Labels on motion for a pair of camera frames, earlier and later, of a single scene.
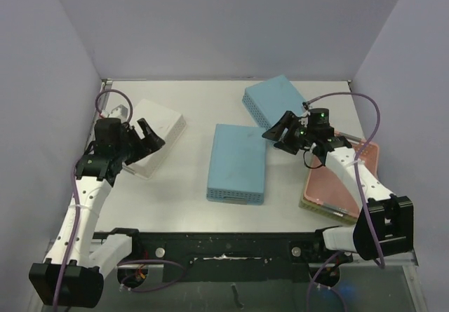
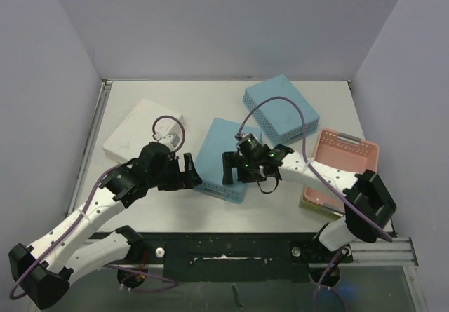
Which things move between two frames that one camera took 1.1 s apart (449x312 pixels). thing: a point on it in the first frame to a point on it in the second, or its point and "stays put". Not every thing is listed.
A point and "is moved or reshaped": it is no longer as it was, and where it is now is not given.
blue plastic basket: (237, 165) is moved or reshaped
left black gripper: (149, 144) to (184, 180)
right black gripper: (288, 134) to (238, 168)
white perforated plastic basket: (169, 125) stays put
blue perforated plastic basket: (269, 100) stays put
